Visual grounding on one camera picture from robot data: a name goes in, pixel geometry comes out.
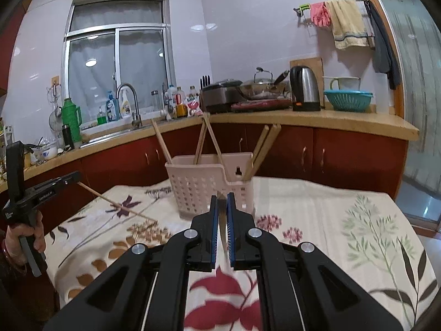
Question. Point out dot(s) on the white enamel pot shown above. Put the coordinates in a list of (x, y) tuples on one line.
[(346, 83)]

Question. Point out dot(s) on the pink rubber gloves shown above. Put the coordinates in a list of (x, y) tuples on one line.
[(320, 14)]

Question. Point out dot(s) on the pink perforated plastic holder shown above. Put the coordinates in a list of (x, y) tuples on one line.
[(203, 193)]

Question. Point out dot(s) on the person's left hand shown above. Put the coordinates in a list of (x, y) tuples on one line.
[(39, 234)]

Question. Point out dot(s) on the blue detergent bottle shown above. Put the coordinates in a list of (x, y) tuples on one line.
[(112, 108)]

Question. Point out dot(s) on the green thermos jug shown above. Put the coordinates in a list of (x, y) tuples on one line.
[(70, 120)]

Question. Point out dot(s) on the steel sink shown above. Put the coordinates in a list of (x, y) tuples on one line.
[(106, 131)]

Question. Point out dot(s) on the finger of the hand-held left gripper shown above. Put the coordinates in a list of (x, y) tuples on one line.
[(65, 176), (67, 184)]

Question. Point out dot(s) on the white patterned bowl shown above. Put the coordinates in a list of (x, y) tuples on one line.
[(44, 152)]

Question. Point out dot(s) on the yellow oil bottle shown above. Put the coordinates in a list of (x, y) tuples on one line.
[(181, 107)]

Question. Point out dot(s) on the white plastic bottle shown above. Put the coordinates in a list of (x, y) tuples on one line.
[(170, 98)]

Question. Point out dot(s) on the teal plastic colander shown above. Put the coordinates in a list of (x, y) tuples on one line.
[(348, 101)]

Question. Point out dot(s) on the steel wok with lid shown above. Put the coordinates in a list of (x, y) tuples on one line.
[(262, 88)]

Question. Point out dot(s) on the metal towel rack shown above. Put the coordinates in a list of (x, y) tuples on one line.
[(303, 9)]

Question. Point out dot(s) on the dark hanging cloth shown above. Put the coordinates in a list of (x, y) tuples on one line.
[(384, 51)]

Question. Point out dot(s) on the yellow hanging towel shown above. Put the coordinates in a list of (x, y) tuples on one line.
[(348, 24)]

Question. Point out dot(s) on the hanging metal strainer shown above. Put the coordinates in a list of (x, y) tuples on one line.
[(55, 117)]

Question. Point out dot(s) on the sliding glass window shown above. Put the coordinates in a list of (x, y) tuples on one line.
[(93, 62)]

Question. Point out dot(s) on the glass jar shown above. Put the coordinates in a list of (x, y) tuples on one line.
[(155, 101)]

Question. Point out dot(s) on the white spray bottle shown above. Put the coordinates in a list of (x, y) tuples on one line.
[(125, 105)]

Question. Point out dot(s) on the black bottle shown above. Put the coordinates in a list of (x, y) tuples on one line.
[(68, 138)]

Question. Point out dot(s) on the green dish soap bottle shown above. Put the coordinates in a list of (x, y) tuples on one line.
[(101, 119)]

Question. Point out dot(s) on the black knife set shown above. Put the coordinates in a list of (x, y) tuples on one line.
[(205, 82)]

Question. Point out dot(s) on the black rice cooker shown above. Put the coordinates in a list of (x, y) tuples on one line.
[(220, 96)]

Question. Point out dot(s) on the red induction cooker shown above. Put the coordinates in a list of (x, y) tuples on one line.
[(262, 105)]

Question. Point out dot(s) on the steel electric kettle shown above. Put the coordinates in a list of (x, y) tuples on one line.
[(306, 89)]

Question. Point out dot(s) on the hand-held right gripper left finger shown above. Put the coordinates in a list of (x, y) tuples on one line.
[(214, 234)]

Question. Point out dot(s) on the steel kitchen faucet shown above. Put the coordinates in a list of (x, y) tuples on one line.
[(136, 110)]

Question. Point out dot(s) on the red and white packet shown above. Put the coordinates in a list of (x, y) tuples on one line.
[(194, 107)]

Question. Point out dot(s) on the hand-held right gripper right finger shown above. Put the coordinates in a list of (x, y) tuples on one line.
[(232, 241)]

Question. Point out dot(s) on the person's dark clothing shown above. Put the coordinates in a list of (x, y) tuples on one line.
[(20, 303)]

